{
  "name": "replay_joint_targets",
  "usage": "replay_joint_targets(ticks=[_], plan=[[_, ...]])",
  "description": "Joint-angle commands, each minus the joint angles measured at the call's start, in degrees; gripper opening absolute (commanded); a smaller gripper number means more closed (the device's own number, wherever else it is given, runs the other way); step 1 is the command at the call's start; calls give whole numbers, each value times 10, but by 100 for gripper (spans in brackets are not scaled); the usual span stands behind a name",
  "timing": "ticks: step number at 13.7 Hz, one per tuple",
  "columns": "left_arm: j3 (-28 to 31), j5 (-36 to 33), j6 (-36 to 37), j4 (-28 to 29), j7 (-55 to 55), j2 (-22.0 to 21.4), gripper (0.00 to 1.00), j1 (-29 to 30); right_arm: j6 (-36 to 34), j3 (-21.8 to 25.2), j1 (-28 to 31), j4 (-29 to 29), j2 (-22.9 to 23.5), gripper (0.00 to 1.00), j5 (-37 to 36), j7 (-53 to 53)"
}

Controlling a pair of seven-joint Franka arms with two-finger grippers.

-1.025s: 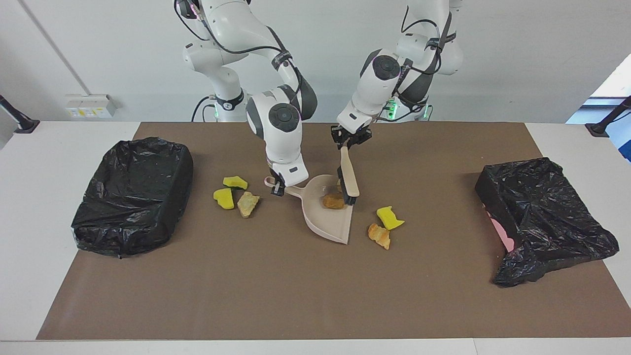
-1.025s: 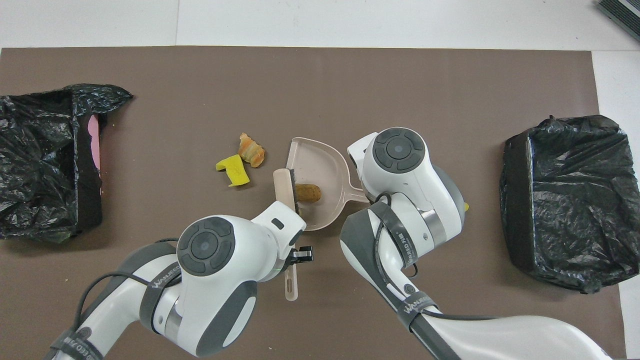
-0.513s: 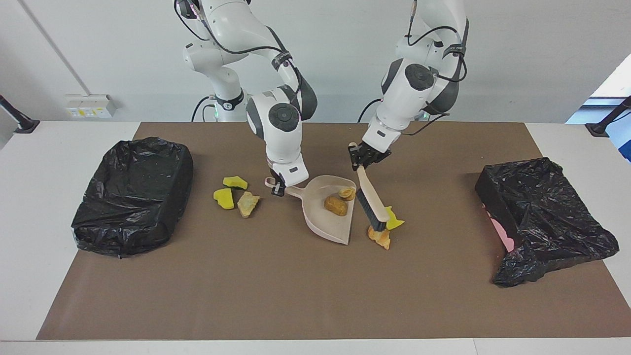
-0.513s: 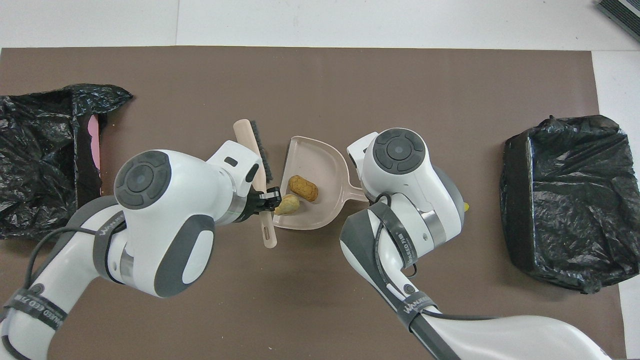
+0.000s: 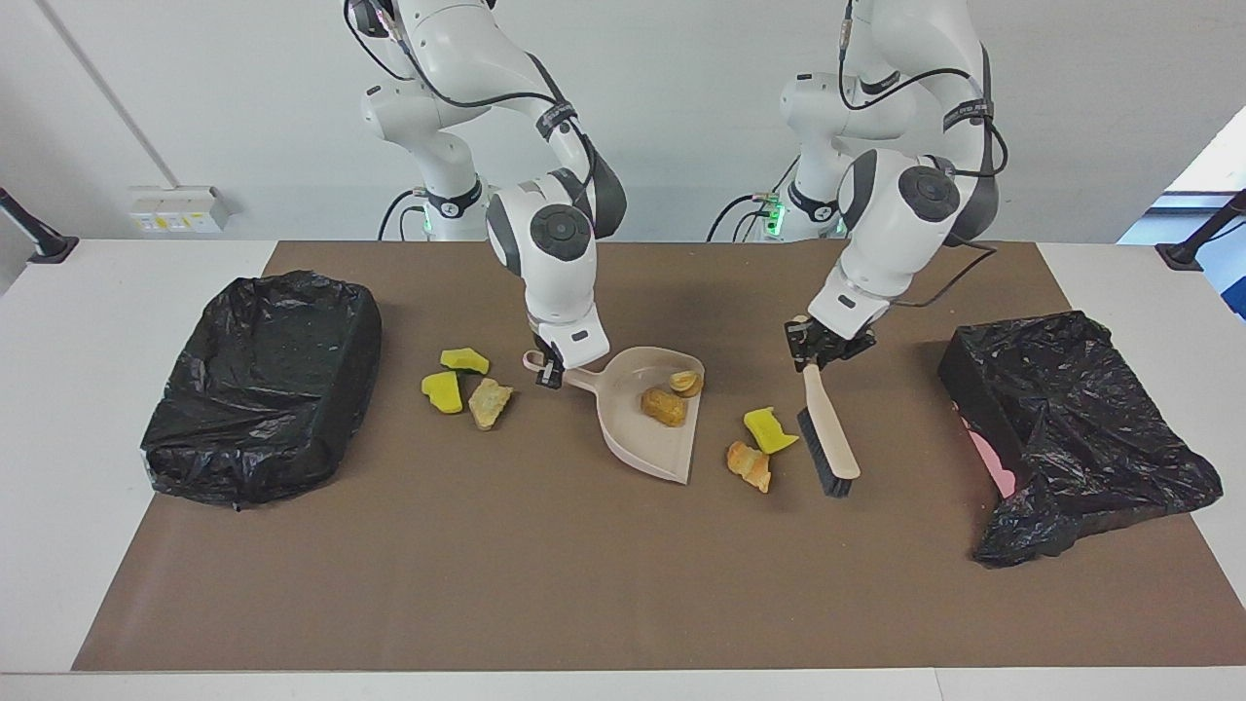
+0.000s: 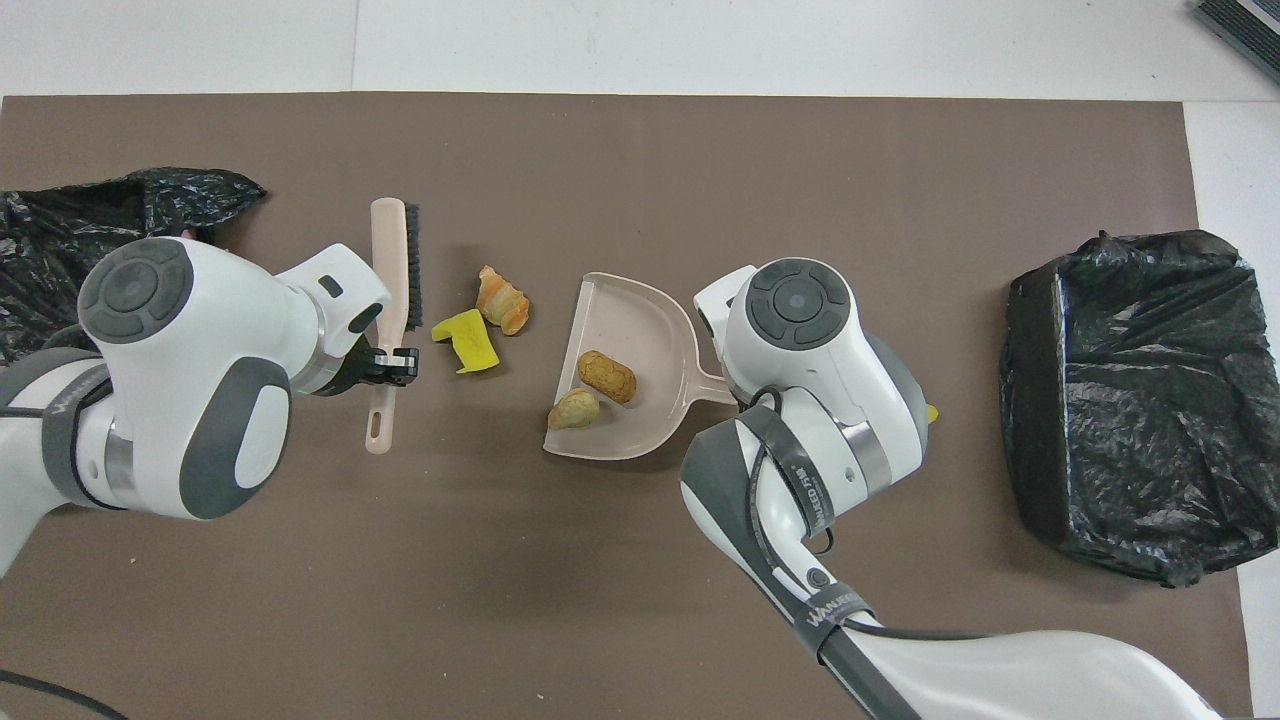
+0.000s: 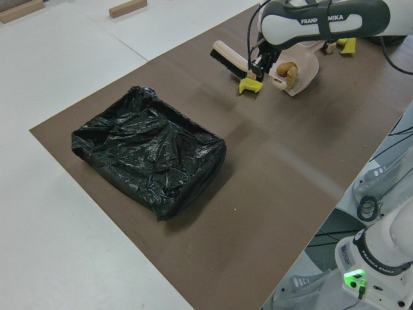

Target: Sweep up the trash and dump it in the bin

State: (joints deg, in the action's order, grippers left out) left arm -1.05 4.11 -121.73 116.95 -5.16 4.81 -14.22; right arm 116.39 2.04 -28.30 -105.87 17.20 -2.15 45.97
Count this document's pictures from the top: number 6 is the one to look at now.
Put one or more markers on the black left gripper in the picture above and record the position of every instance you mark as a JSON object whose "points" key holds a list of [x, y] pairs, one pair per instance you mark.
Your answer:
{"points": [[355, 372]]}

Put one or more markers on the notched yellow sponge piece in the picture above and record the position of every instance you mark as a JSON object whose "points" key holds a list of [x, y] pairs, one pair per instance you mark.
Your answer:
{"points": [[470, 342]]}

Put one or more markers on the beige hand brush black bristles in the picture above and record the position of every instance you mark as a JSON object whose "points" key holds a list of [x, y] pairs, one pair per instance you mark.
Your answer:
{"points": [[388, 250]]}

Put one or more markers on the toy croissant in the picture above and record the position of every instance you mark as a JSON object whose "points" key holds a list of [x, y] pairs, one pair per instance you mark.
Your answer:
{"points": [[503, 300]]}

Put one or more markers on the pale lumpy toy bread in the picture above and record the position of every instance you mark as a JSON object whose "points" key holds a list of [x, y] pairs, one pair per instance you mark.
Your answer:
{"points": [[573, 410]]}

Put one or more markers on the brown oval toy bread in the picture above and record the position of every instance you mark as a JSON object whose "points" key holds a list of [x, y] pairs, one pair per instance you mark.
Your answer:
{"points": [[607, 377]]}

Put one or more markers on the beige plastic dustpan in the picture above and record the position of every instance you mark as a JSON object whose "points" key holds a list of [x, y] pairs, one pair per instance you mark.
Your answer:
{"points": [[650, 330]]}

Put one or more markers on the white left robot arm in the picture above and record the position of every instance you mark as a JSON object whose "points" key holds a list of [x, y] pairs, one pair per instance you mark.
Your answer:
{"points": [[180, 380]]}

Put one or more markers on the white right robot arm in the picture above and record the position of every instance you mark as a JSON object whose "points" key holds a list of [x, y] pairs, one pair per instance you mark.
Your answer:
{"points": [[800, 350]]}

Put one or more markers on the black plastic trash bag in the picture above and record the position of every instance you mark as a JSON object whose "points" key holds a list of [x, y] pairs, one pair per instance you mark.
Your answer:
{"points": [[1140, 400], [200, 190]]}

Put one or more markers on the brown table mat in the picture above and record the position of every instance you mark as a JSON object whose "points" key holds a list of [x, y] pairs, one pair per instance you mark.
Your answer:
{"points": [[600, 150]]}

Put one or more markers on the dark ribbed panel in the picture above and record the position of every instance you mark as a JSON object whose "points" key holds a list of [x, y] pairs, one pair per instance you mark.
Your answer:
{"points": [[1245, 30]]}

